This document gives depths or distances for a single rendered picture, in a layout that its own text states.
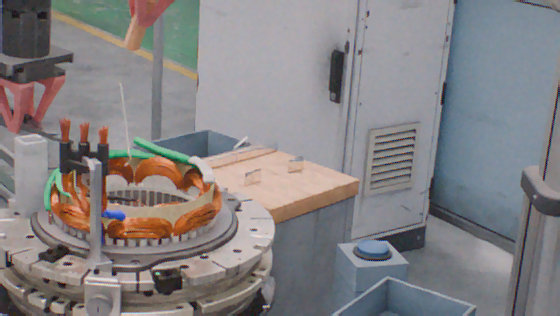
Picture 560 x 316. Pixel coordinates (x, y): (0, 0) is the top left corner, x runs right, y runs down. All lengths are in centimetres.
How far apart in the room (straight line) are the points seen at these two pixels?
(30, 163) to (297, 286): 44
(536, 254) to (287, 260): 37
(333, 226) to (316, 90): 212
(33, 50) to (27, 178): 16
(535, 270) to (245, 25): 280
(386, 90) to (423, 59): 20
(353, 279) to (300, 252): 16
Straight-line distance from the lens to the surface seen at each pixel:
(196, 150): 155
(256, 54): 374
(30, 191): 111
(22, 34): 115
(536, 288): 112
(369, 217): 359
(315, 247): 135
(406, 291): 107
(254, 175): 132
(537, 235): 110
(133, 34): 103
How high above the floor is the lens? 152
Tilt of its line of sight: 19 degrees down
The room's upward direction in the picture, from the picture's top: 4 degrees clockwise
